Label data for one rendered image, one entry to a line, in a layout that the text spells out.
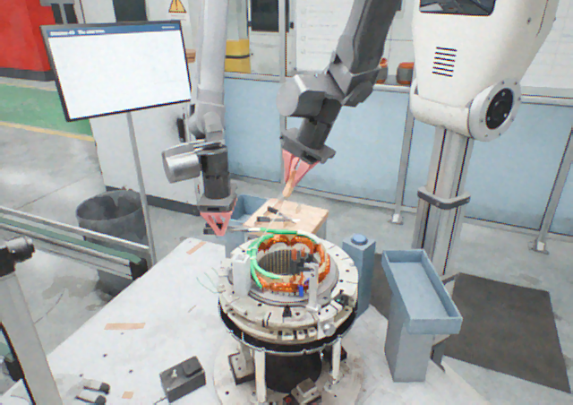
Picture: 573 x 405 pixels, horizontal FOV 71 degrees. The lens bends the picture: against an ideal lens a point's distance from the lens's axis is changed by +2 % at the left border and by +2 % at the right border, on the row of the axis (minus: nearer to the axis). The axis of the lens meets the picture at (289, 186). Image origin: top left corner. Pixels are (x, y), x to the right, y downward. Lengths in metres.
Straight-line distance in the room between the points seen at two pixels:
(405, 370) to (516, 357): 1.39
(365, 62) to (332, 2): 2.38
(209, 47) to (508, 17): 0.59
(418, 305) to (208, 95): 0.66
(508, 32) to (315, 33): 2.23
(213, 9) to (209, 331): 0.87
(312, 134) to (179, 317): 0.79
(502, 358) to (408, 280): 1.42
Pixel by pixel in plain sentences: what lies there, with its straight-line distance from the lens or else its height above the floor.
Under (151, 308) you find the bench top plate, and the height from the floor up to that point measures 0.78.
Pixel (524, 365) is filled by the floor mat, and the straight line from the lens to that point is 2.47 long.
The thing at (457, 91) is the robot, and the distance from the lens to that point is 1.01.
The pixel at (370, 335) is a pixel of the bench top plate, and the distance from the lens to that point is 1.26.
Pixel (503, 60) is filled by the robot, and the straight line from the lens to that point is 0.98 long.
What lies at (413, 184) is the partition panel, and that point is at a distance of 3.23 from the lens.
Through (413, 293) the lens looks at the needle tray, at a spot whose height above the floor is 1.02.
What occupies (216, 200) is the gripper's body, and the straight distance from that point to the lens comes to 0.85.
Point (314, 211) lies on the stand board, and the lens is 1.24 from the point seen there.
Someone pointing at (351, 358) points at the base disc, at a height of 0.80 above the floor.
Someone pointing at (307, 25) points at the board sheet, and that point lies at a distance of 3.10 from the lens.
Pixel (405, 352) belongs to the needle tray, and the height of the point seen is 0.88.
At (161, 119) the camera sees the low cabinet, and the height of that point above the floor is 0.80.
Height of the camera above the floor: 1.68
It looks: 26 degrees down
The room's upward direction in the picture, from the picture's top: straight up
